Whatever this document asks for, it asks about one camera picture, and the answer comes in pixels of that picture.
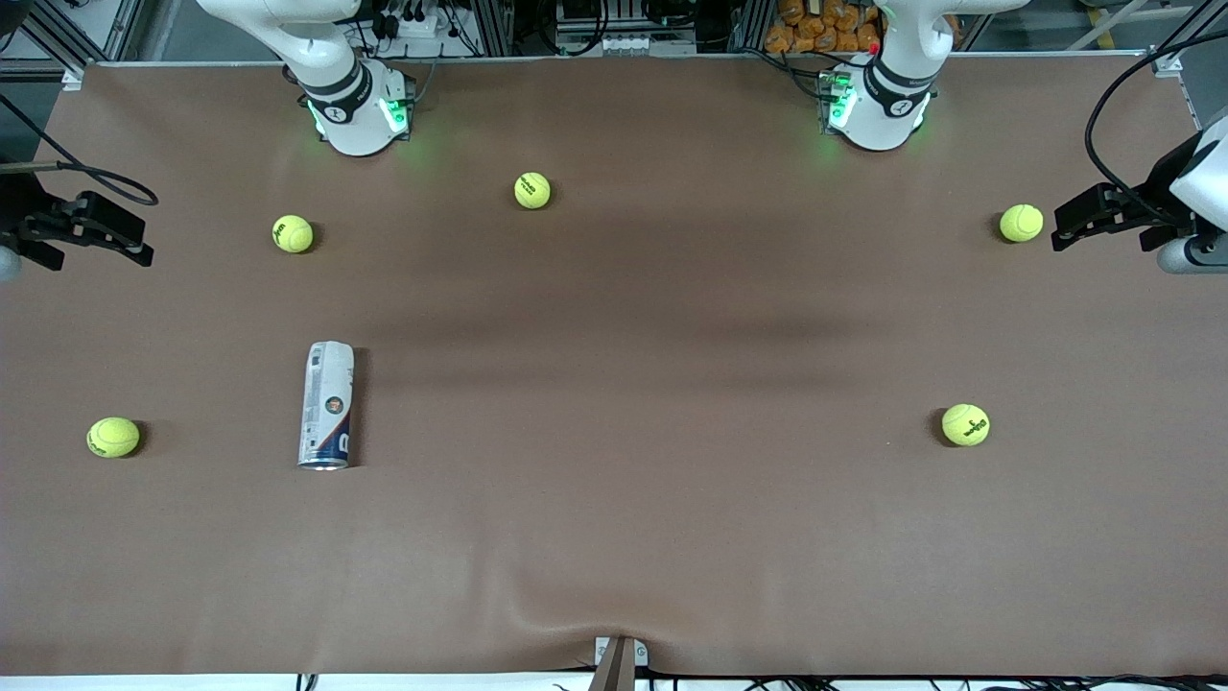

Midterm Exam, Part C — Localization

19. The white blue tennis ball can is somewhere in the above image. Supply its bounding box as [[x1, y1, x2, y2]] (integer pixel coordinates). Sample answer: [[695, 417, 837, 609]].
[[297, 341, 356, 471]]

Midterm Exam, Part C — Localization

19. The bag of orange items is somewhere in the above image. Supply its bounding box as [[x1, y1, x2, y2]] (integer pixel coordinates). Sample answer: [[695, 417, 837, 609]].
[[765, 0, 884, 55]]

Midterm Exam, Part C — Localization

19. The white power strip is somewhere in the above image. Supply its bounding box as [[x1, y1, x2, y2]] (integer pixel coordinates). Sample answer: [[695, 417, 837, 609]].
[[382, 8, 452, 41]]

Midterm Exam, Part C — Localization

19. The grey equipment unit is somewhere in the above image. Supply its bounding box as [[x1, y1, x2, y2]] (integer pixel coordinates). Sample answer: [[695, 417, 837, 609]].
[[555, 27, 698, 57]]

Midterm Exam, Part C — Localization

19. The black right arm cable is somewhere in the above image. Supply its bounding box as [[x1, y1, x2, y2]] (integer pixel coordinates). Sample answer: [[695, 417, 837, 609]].
[[0, 94, 160, 207]]

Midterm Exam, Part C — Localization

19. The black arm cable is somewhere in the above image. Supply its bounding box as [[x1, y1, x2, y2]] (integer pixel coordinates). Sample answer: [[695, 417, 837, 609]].
[[0, 94, 160, 207], [1084, 29, 1228, 226]]

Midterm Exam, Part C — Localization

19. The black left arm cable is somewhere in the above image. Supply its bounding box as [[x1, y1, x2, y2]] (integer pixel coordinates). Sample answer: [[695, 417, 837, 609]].
[[1084, 29, 1228, 226]]

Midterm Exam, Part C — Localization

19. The aluminium frame rack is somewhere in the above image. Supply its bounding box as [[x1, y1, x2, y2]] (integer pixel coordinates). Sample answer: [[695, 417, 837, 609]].
[[0, 0, 1228, 78]]

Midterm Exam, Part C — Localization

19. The metal mount bracket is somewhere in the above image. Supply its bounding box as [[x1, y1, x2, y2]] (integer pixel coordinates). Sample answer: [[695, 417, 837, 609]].
[[587, 635, 649, 691]]

